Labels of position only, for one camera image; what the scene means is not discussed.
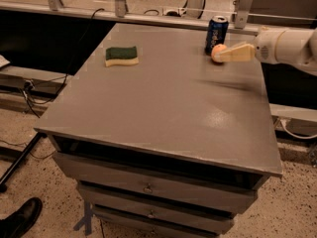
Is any black stand leg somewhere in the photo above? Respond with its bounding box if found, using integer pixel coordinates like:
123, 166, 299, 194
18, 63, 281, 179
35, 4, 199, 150
0, 133, 47, 193

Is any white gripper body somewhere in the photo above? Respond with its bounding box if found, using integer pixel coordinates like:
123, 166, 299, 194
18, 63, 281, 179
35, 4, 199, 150
254, 27, 286, 64

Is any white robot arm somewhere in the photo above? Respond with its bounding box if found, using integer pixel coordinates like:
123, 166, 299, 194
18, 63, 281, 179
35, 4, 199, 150
211, 27, 317, 76

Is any black shoe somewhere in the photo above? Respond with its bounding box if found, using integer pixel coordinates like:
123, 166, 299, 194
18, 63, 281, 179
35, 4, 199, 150
0, 197, 43, 238

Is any blue pepsi can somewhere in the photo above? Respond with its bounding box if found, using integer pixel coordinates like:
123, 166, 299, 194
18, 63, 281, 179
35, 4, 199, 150
205, 16, 229, 55

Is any green yellow sponge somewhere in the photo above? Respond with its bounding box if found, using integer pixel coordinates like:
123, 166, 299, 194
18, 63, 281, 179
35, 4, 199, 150
105, 47, 139, 67

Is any orange fruit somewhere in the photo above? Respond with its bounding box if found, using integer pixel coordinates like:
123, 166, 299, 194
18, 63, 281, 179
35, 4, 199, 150
211, 44, 227, 63

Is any grey drawer cabinet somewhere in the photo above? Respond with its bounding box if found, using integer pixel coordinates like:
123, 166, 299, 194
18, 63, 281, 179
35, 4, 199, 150
36, 24, 282, 238

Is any black cable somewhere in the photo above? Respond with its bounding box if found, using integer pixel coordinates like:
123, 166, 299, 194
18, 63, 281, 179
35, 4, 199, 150
19, 7, 106, 119

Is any white cable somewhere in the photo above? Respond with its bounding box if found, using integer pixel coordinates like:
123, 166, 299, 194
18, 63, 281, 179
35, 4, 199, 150
279, 117, 317, 141

